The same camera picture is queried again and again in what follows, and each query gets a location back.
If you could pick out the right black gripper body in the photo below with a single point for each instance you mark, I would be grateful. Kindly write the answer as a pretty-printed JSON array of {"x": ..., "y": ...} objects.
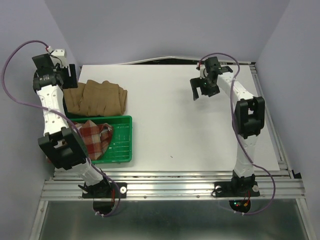
[{"x": 209, "y": 87}]

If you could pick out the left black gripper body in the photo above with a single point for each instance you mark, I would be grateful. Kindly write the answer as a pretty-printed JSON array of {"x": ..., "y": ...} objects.
[{"x": 64, "y": 72}]

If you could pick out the tan pleated skirt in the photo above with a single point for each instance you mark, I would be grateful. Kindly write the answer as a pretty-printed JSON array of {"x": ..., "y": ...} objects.
[{"x": 93, "y": 99}]

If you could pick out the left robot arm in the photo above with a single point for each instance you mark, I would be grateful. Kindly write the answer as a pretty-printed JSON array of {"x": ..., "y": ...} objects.
[{"x": 54, "y": 118}]

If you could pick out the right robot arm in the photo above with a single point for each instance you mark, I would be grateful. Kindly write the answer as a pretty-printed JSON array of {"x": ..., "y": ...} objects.
[{"x": 247, "y": 119}]

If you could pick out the green plaid skirt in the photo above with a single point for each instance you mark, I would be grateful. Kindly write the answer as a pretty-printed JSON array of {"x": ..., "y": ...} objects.
[{"x": 66, "y": 112}]

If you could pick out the red plaid skirt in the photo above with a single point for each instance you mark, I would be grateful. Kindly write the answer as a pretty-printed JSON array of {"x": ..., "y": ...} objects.
[{"x": 76, "y": 145}]

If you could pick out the green plastic tray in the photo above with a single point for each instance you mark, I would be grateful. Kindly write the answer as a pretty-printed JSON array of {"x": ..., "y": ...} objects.
[{"x": 120, "y": 145}]

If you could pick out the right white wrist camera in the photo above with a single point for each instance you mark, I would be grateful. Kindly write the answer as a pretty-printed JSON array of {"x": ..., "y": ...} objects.
[{"x": 202, "y": 70}]

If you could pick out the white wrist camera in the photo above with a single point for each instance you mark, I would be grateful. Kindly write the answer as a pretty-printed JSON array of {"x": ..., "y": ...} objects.
[
  {"x": 58, "y": 56},
  {"x": 202, "y": 70}
]

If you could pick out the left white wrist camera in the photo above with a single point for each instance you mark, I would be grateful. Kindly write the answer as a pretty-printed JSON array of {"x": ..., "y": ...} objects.
[{"x": 58, "y": 56}]

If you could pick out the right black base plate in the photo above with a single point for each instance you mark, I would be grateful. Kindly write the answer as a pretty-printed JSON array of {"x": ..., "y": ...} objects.
[{"x": 226, "y": 189}]

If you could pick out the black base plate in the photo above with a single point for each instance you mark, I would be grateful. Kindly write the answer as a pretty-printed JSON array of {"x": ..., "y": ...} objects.
[
  {"x": 226, "y": 189},
  {"x": 116, "y": 190}
]

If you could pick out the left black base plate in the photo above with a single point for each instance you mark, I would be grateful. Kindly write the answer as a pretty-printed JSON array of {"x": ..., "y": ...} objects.
[{"x": 116, "y": 190}]

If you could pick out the aluminium frame rail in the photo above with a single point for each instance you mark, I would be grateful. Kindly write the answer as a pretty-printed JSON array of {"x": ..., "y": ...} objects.
[{"x": 174, "y": 197}]

